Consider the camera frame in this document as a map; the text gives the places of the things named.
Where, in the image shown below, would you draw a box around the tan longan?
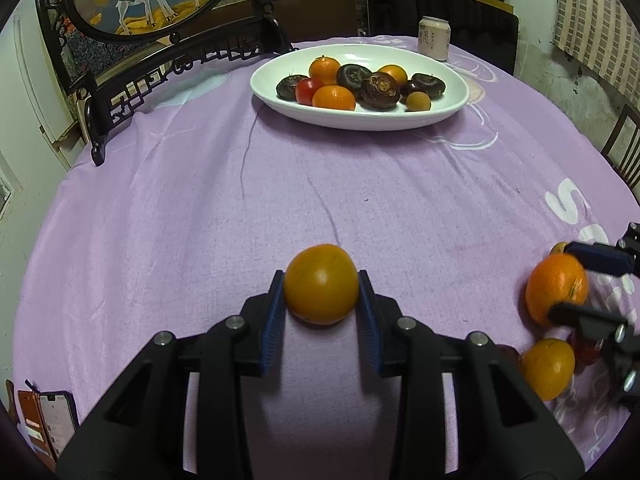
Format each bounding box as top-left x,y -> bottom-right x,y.
550,242 -> 568,255
405,91 -> 432,112

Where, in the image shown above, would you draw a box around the checked curtain cloth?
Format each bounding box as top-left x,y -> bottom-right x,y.
552,0 -> 639,105

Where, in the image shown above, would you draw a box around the phone in red case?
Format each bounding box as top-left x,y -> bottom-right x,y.
17,380 -> 79,469

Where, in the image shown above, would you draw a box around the dark water chestnut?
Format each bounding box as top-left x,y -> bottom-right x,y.
360,72 -> 400,110
276,74 -> 306,102
336,63 -> 372,98
411,73 -> 446,100

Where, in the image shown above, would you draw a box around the dark plum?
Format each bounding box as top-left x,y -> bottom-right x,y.
497,344 -> 521,366

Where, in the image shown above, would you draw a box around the large mandarin with stem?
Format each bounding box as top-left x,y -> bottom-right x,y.
525,254 -> 589,328

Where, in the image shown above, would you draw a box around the small orange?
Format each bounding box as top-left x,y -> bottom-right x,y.
311,84 -> 356,110

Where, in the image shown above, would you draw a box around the small mandarin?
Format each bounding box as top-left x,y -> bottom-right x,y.
308,55 -> 341,86

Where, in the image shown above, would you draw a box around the red tomato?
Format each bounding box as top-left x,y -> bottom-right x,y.
295,77 -> 324,106
570,330 -> 603,366

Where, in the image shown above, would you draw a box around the white oval plate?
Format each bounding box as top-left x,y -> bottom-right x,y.
250,44 -> 471,131

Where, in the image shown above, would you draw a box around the yellow orange tomato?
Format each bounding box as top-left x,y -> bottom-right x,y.
283,244 -> 359,326
380,64 -> 408,88

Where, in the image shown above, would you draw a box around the beige drink can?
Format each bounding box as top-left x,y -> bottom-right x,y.
418,16 -> 451,62

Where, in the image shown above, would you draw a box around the dark cherry with stem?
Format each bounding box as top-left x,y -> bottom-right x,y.
400,79 -> 426,102

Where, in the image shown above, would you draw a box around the deer painting screen stand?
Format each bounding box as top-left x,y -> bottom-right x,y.
35,0 -> 293,166

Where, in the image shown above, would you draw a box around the wooden chair right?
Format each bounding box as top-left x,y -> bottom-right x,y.
601,104 -> 639,191

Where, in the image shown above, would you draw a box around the dark wooden chair back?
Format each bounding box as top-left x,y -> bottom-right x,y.
199,0 -> 371,44

